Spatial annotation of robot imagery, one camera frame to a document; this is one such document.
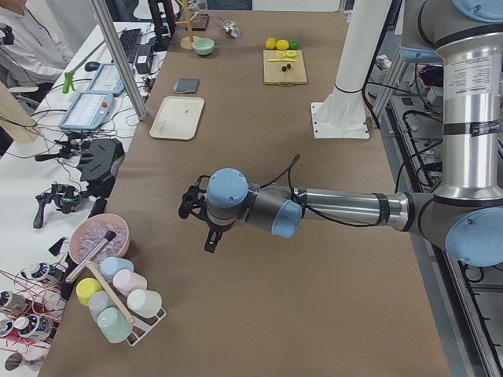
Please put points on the copper wire bottle basket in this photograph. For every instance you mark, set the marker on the copper wire bottle basket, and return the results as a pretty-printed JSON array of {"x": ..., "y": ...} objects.
[{"x": 32, "y": 305}]

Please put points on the white cup rack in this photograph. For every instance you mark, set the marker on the white cup rack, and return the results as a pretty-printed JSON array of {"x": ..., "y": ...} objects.
[{"x": 142, "y": 326}]

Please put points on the blue cup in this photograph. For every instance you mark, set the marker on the blue cup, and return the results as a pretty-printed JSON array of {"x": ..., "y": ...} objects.
[{"x": 110, "y": 266}]

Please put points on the white cup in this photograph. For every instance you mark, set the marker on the white cup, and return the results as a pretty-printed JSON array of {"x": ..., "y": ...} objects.
[{"x": 146, "y": 303}]

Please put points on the wooden cutting board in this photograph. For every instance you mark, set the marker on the wooden cutting board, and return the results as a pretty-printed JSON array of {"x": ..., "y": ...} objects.
[{"x": 272, "y": 74}]

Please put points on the mint green bowl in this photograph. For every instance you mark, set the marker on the mint green bowl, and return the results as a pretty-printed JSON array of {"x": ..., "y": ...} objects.
[{"x": 203, "y": 46}]

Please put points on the black keyboard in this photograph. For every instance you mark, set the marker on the black keyboard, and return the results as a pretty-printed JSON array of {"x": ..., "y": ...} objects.
[{"x": 130, "y": 40}]

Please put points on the pink cup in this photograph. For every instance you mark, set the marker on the pink cup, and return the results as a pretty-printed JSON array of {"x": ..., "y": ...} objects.
[{"x": 126, "y": 281}]

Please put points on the metal scoop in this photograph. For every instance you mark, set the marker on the metal scoop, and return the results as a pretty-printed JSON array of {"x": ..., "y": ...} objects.
[{"x": 230, "y": 27}]

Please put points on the cream rectangular tray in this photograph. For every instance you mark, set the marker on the cream rectangular tray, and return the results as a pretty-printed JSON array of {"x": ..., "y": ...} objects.
[{"x": 177, "y": 118}]

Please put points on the yellow cup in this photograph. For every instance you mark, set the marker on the yellow cup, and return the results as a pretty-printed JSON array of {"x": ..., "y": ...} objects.
[{"x": 86, "y": 288}]

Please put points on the grey folded cloth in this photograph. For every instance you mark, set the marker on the grey folded cloth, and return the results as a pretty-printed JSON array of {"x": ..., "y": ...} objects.
[{"x": 186, "y": 85}]

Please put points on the whole lemon outer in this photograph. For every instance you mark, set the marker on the whole lemon outer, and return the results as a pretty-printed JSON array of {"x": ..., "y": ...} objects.
[{"x": 270, "y": 43}]

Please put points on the wooden cup stand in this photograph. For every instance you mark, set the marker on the wooden cup stand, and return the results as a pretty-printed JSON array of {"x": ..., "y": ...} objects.
[{"x": 186, "y": 8}]

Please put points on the whole lemon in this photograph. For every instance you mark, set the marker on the whole lemon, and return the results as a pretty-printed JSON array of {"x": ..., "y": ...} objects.
[
  {"x": 282, "y": 44},
  {"x": 270, "y": 43}
]

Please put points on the blue teach pendant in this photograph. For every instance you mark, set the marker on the blue teach pendant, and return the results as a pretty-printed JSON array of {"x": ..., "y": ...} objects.
[
  {"x": 107, "y": 79},
  {"x": 88, "y": 111}
]

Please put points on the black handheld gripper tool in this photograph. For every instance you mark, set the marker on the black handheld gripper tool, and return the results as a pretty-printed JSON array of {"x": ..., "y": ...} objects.
[{"x": 65, "y": 197}]

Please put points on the black stand device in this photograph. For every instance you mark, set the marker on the black stand device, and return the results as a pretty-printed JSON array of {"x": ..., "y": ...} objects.
[{"x": 99, "y": 165}]

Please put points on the green clamp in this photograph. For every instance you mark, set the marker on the green clamp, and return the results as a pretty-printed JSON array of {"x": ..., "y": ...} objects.
[{"x": 68, "y": 84}]

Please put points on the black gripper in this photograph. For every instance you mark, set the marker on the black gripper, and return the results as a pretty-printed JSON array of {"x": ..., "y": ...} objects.
[{"x": 212, "y": 227}]

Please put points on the grey cup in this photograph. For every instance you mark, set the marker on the grey cup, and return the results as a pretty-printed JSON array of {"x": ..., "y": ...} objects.
[{"x": 98, "y": 302}]

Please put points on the seated person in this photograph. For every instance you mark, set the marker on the seated person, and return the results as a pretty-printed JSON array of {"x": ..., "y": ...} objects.
[{"x": 37, "y": 57}]

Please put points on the blue teach pendant far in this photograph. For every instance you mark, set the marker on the blue teach pendant far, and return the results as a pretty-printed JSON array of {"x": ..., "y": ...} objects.
[{"x": 107, "y": 79}]

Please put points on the aluminium frame post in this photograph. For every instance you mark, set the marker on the aluminium frame post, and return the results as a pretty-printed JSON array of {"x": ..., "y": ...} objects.
[{"x": 106, "y": 24}]

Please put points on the white pedestal column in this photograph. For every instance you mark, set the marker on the white pedestal column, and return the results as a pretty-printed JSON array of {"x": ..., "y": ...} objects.
[{"x": 342, "y": 114}]

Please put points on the metal pestle in bowl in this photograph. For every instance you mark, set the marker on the metal pestle in bowl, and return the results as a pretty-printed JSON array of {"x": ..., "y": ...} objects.
[{"x": 72, "y": 276}]

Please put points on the black computer mouse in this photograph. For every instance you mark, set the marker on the black computer mouse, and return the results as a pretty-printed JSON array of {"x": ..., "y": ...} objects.
[{"x": 91, "y": 66}]

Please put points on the mint green cup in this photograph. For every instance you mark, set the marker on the mint green cup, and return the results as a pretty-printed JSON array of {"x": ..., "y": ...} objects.
[{"x": 114, "y": 325}]

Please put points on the wooden rack handle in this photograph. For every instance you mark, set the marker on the wooden rack handle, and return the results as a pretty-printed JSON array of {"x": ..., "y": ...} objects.
[{"x": 122, "y": 308}]

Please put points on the blue teach pendant near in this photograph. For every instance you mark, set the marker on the blue teach pendant near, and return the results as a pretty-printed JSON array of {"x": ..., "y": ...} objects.
[{"x": 88, "y": 111}]

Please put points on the yellow plastic knife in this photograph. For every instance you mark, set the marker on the yellow plastic knife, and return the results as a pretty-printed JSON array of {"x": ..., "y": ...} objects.
[{"x": 282, "y": 60}]

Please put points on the pink bowl with ice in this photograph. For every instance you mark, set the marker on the pink bowl with ice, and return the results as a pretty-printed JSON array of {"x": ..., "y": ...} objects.
[{"x": 92, "y": 231}]

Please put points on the whole lemon middle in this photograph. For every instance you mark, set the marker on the whole lemon middle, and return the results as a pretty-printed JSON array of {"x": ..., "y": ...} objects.
[{"x": 282, "y": 44}]

